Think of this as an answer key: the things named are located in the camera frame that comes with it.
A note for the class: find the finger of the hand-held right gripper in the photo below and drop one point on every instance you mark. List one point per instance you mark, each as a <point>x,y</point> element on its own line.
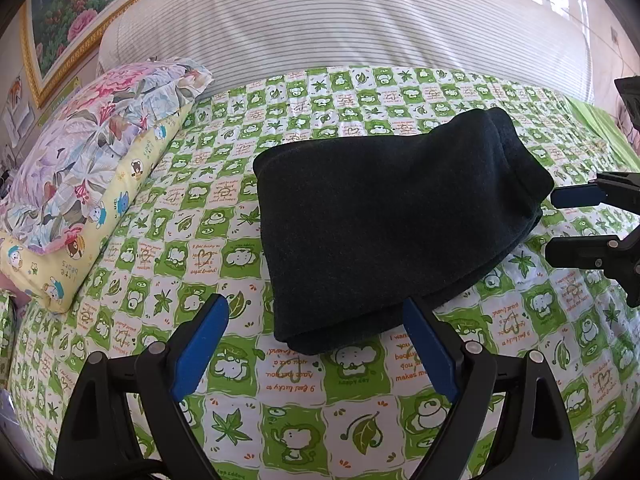
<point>580,255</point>
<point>575,195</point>

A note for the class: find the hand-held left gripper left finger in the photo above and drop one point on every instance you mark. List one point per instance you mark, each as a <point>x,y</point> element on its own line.
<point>200,347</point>

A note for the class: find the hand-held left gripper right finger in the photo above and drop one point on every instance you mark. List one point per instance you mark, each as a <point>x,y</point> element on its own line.
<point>431,352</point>

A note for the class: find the dark pants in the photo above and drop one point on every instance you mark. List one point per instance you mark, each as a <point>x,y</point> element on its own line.
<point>380,210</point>

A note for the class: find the plain green cloth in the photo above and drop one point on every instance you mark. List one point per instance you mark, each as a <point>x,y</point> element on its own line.
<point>600,130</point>

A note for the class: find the green checked bed sheet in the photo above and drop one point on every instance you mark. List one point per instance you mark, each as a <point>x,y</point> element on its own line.
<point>310,400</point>

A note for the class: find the yellow cartoon pillow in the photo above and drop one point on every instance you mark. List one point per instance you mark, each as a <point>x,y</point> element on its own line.
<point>75,265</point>

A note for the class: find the floral pillow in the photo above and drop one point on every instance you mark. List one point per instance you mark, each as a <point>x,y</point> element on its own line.
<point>95,145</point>

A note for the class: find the striped padded headboard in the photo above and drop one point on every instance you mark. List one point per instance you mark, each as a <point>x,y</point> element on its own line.
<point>350,15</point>

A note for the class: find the gold framed flower painting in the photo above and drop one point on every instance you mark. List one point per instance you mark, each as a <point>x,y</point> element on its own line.
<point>65,10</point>

